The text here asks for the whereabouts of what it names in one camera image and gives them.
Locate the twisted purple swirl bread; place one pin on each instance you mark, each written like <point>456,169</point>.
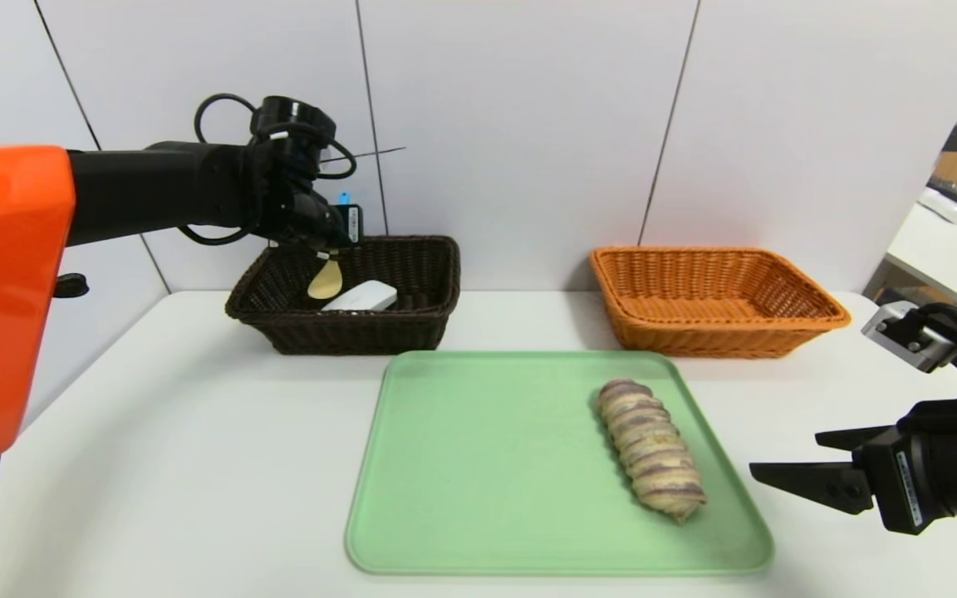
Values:
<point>649,448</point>

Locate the orange wicker basket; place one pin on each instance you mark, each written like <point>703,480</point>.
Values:
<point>719,332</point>

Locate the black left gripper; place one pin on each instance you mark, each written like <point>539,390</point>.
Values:
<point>353,224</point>

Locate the black and orange left arm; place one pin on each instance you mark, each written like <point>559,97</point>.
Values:
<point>5,291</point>

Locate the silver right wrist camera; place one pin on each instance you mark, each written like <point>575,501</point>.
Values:
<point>902,332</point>

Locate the white side table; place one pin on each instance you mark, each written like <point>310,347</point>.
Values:
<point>944,266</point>

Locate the black keyboard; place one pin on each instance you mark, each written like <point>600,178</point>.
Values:
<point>948,191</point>

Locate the dark brown wicker basket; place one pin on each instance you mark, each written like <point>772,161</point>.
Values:
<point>379,332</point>

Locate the white rectangular case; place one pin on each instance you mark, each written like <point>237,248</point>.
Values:
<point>362,296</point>

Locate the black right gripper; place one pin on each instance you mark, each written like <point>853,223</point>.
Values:
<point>900,484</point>

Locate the light green plastic tray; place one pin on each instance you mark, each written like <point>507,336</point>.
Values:
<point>462,531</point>

